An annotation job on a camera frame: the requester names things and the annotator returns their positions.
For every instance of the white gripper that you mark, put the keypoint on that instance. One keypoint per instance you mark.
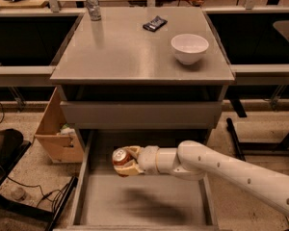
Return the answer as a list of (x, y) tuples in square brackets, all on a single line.
[(148, 160)]

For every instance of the red coke can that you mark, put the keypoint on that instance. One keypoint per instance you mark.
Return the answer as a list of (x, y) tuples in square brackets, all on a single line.
[(121, 160)]

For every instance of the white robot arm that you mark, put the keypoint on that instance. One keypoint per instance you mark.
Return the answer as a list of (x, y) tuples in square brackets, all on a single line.
[(191, 160)]

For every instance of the open grey middle drawer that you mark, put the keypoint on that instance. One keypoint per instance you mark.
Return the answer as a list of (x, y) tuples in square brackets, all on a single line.
[(104, 201)]

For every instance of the grey top drawer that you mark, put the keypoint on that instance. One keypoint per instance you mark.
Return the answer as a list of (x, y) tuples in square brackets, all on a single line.
[(142, 115)]

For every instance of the grey drawer cabinet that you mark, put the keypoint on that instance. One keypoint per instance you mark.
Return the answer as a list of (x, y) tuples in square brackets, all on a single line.
[(116, 59)]

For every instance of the cardboard box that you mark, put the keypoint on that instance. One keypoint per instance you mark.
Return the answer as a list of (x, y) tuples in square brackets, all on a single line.
[(61, 147)]

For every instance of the black pole on floor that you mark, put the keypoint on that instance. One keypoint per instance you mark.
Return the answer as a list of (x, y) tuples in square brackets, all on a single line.
[(238, 152)]

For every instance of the white ceramic bowl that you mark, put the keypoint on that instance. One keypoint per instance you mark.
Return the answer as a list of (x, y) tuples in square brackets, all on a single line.
[(189, 48)]

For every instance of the dark bag on floor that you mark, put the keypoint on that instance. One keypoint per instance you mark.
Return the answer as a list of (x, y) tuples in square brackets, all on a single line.
[(10, 147)]

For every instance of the dark snack bar wrapper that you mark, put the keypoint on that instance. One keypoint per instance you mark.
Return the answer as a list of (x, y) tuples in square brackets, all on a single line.
[(155, 24)]

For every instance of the clear plastic water bottle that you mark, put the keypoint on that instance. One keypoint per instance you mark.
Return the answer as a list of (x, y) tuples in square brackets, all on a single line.
[(93, 9)]

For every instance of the black frame on floor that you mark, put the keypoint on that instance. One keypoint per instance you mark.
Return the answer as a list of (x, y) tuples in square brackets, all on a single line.
[(50, 217)]

